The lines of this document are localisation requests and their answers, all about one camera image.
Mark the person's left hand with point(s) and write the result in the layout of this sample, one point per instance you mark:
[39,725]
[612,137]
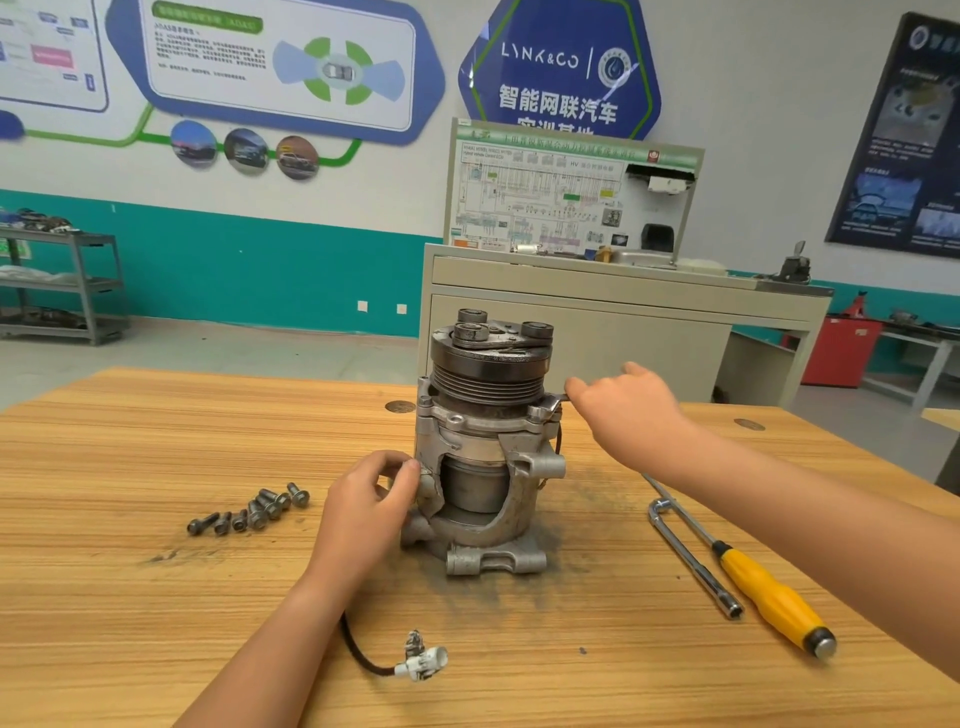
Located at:
[357,525]

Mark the person's right hand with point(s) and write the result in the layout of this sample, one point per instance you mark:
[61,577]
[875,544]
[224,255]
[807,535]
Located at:
[630,420]

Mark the silver combination wrench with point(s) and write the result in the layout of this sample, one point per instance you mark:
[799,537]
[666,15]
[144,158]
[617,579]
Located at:
[548,405]

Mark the grey metal compressor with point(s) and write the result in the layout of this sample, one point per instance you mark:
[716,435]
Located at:
[488,450]

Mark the person's left forearm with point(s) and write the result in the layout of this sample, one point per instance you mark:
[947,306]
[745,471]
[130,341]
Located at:
[263,668]

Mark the person's right forearm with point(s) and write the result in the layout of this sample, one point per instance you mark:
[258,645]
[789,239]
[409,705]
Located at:
[833,548]

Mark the beige workbench cabinet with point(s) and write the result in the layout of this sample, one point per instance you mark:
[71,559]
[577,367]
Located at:
[630,323]

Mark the dark round table grommet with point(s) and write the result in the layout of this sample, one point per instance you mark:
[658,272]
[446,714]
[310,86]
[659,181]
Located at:
[399,407]
[749,425]

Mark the silver L-shaped socket wrench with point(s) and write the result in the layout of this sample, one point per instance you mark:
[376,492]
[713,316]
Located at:
[693,558]

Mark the red cabinet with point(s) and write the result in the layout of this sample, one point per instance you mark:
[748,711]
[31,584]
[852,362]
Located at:
[840,351]

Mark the small black device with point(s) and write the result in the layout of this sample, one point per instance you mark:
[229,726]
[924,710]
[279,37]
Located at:
[794,269]

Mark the white wiring display board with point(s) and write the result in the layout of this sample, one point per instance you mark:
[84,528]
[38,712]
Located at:
[525,195]

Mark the wooden side table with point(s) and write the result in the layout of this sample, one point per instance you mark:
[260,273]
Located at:
[945,443]

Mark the grey metal shelf cart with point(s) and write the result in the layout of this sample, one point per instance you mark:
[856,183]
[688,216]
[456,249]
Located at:
[60,285]

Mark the blue rounded infographic panel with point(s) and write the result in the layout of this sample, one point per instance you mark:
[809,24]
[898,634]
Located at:
[225,68]

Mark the blue hexagon wall sign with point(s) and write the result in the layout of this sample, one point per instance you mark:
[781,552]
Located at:
[555,68]

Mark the round photo wall decal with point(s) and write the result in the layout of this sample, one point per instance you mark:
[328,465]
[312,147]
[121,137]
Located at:
[246,150]
[297,158]
[194,143]

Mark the dark wall poster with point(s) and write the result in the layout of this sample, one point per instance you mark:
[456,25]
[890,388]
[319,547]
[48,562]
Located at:
[908,150]

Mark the white infographic wall panel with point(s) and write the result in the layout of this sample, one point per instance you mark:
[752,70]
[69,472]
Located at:
[48,53]

